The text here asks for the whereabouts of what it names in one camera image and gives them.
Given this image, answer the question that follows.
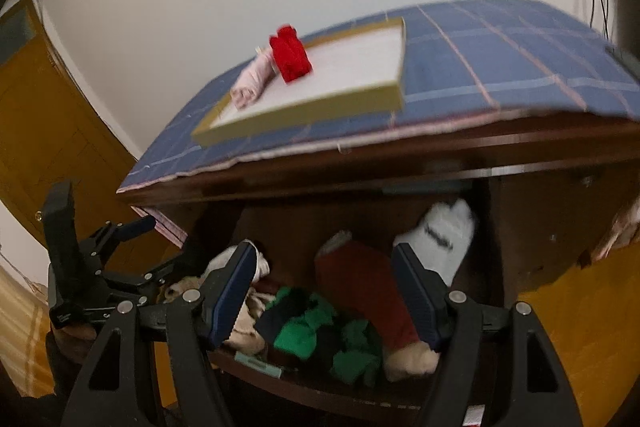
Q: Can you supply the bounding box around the shallow cardboard tray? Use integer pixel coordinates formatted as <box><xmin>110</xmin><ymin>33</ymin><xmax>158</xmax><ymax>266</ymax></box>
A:
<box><xmin>191</xmin><ymin>17</ymin><xmax>407</xmax><ymax>148</ymax></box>

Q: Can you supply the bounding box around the tan fuzzy cloth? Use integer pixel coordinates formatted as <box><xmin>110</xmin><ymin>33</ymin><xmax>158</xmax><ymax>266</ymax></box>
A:
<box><xmin>162</xmin><ymin>277</ymin><xmax>202</xmax><ymax>304</ymax></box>

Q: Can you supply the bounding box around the green and black striped underwear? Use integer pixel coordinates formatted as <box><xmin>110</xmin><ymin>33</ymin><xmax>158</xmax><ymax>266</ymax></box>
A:
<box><xmin>255</xmin><ymin>287</ymin><xmax>383</xmax><ymax>388</ymax></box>

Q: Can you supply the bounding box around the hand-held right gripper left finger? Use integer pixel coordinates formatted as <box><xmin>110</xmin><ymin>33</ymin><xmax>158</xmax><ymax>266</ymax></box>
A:
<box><xmin>60</xmin><ymin>239</ymin><xmax>261</xmax><ymax>427</ymax></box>

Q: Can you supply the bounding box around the wooden door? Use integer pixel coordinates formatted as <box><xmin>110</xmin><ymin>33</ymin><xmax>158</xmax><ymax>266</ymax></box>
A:
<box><xmin>0</xmin><ymin>0</ymin><xmax>143</xmax><ymax>268</ymax></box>

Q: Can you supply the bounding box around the pink underwear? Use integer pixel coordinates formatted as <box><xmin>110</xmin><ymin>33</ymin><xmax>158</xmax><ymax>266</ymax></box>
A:
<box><xmin>230</xmin><ymin>49</ymin><xmax>276</xmax><ymax>109</ymax></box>

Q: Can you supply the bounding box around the person's left forearm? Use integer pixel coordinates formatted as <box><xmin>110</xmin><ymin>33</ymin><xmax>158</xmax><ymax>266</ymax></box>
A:
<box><xmin>44</xmin><ymin>324</ymin><xmax>101</xmax><ymax>403</ymax></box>

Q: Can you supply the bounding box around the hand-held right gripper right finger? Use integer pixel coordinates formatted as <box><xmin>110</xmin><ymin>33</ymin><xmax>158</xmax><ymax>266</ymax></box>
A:
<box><xmin>391</xmin><ymin>243</ymin><xmax>585</xmax><ymax>427</ymax></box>

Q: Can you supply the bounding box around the cream white underwear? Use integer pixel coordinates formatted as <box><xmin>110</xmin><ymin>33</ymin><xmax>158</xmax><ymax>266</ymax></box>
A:
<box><xmin>202</xmin><ymin>243</ymin><xmax>271</xmax><ymax>285</ymax></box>

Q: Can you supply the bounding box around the dark wooden desk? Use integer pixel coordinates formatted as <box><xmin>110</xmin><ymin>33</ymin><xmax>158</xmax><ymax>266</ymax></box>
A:
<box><xmin>120</xmin><ymin>109</ymin><xmax>640</xmax><ymax>308</ymax></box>

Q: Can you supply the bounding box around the beige underwear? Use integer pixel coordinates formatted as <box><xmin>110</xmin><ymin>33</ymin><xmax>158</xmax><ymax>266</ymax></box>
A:
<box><xmin>222</xmin><ymin>292</ymin><xmax>268</xmax><ymax>355</ymax></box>
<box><xmin>384</xmin><ymin>341</ymin><xmax>442</xmax><ymax>383</ymax></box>

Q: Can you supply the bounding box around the pale green label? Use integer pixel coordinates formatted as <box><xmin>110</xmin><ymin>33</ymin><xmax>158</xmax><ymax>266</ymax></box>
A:
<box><xmin>234</xmin><ymin>353</ymin><xmax>284</xmax><ymax>379</ymax></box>

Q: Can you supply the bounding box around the dark wooden drawer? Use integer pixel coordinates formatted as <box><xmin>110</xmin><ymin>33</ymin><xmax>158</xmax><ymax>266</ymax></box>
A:
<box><xmin>192</xmin><ymin>194</ymin><xmax>506</xmax><ymax>425</ymax></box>

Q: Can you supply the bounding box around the maroon underwear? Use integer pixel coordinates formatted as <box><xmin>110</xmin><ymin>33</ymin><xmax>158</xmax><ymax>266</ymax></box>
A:
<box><xmin>314</xmin><ymin>239</ymin><xmax>422</xmax><ymax>353</ymax></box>

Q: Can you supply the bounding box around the blue plaid tablecloth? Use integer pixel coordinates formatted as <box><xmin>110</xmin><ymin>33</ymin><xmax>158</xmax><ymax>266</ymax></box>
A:
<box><xmin>116</xmin><ymin>0</ymin><xmax>640</xmax><ymax>263</ymax></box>

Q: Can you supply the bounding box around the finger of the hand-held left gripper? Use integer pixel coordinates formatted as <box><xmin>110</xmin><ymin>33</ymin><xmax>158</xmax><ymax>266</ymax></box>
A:
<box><xmin>107</xmin><ymin>215</ymin><xmax>157</xmax><ymax>253</ymax></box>
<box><xmin>142</xmin><ymin>252</ymin><xmax>206</xmax><ymax>295</ymax></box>

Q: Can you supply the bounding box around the bright red underwear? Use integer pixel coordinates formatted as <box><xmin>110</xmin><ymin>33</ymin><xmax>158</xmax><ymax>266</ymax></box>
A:
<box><xmin>269</xmin><ymin>25</ymin><xmax>313</xmax><ymax>84</ymax></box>

